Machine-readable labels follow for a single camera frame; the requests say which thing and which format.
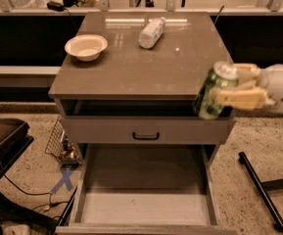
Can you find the closed drawer with black handle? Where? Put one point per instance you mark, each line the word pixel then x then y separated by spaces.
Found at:
pixel 147 130

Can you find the grey drawer cabinet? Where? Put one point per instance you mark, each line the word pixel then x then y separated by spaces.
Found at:
pixel 131 82

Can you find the black metal stand leg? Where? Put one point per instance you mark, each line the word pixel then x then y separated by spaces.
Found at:
pixel 264 187

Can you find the green soda can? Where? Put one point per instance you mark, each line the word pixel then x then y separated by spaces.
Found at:
pixel 221 76

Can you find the blue tape cross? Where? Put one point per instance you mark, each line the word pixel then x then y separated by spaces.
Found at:
pixel 66 172

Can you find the wire mesh basket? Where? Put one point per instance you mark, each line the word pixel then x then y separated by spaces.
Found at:
pixel 60 148

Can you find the black power adapter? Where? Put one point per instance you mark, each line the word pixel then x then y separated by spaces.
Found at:
pixel 55 6

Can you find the white paper bowl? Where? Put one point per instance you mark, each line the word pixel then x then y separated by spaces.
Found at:
pixel 86 47

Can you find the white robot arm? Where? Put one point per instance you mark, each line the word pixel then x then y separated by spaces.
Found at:
pixel 257 89

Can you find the dark brown tray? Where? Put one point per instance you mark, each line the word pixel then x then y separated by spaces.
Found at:
pixel 12 133

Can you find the open grey bottom drawer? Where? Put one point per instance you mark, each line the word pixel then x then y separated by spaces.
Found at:
pixel 144 190

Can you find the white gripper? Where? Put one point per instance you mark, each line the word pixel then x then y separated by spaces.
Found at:
pixel 282 86

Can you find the clear plastic water bottle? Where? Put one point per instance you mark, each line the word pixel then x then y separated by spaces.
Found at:
pixel 151 33

